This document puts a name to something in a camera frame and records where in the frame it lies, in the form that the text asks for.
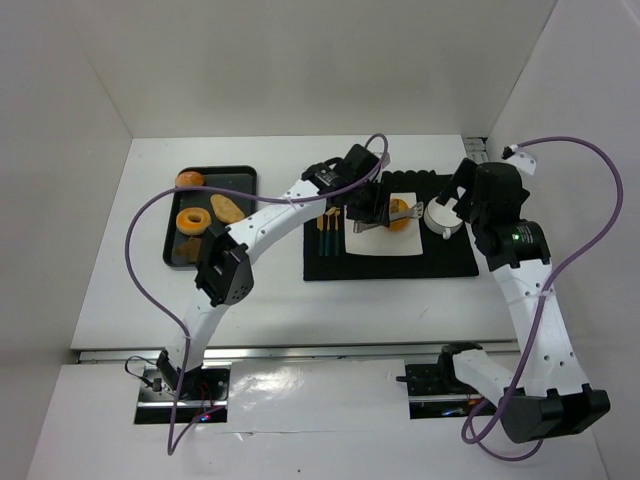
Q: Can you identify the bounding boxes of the glazed donut bread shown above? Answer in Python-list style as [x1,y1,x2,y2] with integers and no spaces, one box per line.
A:
[387,198,410,233]

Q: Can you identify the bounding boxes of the metal tongs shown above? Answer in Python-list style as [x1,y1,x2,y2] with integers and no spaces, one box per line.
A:
[353,201,424,234]

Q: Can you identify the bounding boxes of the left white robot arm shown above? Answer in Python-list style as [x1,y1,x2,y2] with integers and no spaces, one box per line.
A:
[157,145,389,398]

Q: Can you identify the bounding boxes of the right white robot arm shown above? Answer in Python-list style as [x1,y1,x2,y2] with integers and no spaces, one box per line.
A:
[436,159,611,444]

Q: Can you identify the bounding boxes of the oblong bread roll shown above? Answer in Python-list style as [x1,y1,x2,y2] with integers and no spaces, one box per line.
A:
[210,194,246,224]

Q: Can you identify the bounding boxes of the brown leaf-shaped bread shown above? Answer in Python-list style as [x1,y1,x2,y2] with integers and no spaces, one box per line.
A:
[172,236,202,264]

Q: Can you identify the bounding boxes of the white square plate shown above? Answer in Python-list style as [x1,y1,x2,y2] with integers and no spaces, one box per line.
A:
[344,218,423,257]

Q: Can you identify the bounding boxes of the white cup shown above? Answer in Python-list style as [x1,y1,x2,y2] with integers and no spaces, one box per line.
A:
[423,197,463,240]

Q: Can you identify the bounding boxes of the black placemat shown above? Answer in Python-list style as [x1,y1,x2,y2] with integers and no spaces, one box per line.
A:
[303,170,480,282]

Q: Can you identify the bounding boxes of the round sesame bun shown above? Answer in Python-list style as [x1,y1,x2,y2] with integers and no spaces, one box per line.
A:
[175,170,206,188]

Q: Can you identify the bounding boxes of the gold fork green handle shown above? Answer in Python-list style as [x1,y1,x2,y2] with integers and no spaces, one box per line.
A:
[333,209,342,256]

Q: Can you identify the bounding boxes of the gold spoon green handle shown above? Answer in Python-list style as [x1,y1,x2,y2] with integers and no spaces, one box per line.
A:
[323,209,335,257]

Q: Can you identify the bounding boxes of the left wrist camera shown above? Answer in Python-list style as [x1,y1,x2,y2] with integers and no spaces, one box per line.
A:
[339,144,380,185]

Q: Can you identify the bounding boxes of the gold knife green handle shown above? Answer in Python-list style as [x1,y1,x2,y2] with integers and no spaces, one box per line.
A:
[316,215,325,257]

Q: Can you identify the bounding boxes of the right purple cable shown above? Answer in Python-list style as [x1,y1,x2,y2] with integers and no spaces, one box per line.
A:
[459,135,624,461]

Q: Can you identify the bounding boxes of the purple cable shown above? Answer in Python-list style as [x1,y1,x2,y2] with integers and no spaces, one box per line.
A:
[459,135,624,461]
[124,132,390,457]

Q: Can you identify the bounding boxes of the aluminium table edge rail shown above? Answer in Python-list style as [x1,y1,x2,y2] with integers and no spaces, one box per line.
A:
[75,339,516,365]

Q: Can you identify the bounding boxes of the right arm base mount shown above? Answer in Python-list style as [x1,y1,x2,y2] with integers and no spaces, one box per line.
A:
[396,342,483,420]

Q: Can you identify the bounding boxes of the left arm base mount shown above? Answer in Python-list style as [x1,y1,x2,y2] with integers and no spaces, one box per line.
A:
[124,355,231,425]

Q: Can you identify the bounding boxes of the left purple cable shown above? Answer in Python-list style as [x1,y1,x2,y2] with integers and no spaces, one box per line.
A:
[124,132,390,457]

